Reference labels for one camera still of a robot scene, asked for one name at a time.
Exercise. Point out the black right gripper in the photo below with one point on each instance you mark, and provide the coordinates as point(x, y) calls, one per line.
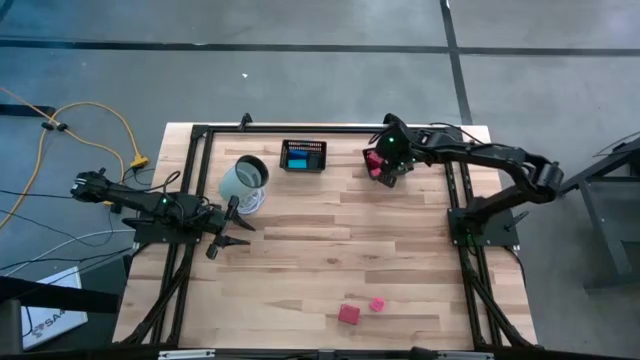
point(397, 160)

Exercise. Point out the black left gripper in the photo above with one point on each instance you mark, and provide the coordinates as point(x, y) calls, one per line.
point(217, 220)

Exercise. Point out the red-pink charger white end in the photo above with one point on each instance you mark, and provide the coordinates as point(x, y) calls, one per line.
point(376, 172)

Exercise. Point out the red charger with prongs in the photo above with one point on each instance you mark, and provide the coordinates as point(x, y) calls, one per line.
point(374, 159)

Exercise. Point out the blue rectangular block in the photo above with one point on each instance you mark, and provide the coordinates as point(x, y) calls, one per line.
point(298, 154)

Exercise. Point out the teal rectangular block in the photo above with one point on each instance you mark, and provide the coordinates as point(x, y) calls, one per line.
point(296, 163)

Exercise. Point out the small red-pink charger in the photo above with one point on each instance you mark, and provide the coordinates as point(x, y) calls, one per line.
point(377, 304)

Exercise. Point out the large red charger block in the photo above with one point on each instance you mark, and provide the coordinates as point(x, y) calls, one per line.
point(348, 314)

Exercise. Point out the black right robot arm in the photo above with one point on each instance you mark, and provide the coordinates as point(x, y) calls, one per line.
point(500, 157)

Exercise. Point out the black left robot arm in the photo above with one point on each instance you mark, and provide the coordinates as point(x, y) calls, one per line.
point(130, 200)

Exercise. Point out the black mesh basket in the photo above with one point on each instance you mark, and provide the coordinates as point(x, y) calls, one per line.
point(303, 145)
point(412, 169)

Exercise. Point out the black beam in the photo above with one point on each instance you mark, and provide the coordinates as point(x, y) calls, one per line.
point(50, 296)

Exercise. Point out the white printed box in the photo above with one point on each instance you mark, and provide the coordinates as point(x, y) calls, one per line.
point(55, 320)

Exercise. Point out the grey metal cart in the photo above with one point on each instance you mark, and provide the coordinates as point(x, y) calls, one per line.
point(600, 210)

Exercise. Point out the black aluminium table frame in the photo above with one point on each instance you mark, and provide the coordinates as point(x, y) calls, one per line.
point(325, 129)

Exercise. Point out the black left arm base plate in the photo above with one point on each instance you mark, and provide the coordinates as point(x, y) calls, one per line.
point(160, 235)

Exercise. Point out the silver metal bracket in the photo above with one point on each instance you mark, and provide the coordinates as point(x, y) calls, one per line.
point(467, 355)
point(186, 354)

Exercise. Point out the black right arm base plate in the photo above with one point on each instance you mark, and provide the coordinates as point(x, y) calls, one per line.
point(505, 235)

